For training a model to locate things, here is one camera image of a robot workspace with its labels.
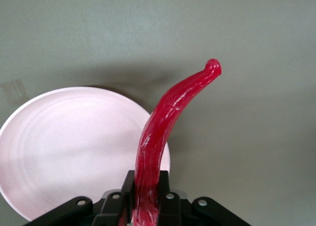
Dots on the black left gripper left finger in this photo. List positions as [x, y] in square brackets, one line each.
[116, 206]

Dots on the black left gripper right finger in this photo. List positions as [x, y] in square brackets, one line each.
[170, 208]

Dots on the red chili pepper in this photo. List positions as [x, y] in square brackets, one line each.
[153, 142]

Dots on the pink plate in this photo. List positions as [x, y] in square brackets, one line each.
[69, 147]

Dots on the clear tape patch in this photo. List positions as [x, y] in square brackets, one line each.
[13, 92]

